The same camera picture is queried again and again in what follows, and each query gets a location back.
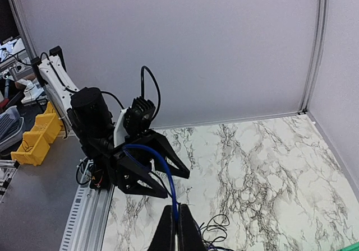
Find dark blue cable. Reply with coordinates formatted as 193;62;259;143
122;143;180;221

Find aluminium frame post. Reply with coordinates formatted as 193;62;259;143
298;0;329;114
5;0;45;95

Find black cable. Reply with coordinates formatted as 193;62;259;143
200;213;231;243

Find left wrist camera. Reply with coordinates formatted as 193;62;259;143
113;96;155;147

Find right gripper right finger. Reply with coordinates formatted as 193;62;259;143
177;204;206;251

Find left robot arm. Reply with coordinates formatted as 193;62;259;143
30;47;190;198

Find front aluminium rail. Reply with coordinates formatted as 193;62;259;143
59;185;114;250

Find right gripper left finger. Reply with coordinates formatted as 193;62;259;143
148;205;176;251

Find left aluminium frame post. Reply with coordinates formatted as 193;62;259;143
5;0;45;95

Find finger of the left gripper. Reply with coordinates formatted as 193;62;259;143
117;157;168;198
151;130;190;178

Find yellow storage bins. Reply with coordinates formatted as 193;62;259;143
11;101;63;166

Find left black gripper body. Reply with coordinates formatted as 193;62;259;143
108;130;160;194

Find right green storage bin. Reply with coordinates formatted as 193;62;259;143
341;243;359;251

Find right aluminium frame post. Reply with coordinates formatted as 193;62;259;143
298;0;329;114

